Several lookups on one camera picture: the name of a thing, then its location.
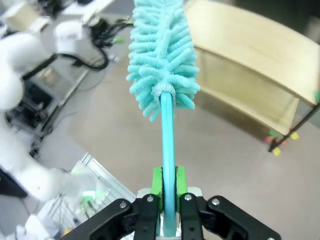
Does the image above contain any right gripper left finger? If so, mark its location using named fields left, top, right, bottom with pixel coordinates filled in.
left=62, top=166, right=165, bottom=240

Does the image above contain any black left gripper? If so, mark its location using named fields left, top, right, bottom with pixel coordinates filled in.
left=88, top=15, right=134, bottom=51

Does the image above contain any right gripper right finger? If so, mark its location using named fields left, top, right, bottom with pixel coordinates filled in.
left=176, top=165, right=282, bottom=240

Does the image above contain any teal microfiber duster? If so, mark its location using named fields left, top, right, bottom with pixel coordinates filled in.
left=126, top=0, right=201, bottom=238

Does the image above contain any brown cardboard box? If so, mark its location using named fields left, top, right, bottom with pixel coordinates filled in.
left=4, top=7, right=52, bottom=34

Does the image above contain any black robot cable hose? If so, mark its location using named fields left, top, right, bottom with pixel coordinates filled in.
left=22, top=48, right=110, bottom=81

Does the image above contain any aluminium frame rack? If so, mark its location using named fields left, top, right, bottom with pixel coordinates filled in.
left=37, top=152, right=137, bottom=240

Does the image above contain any wooden two-tier shelf black frame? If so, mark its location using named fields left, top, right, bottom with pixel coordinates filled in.
left=184, top=0, right=320, bottom=153

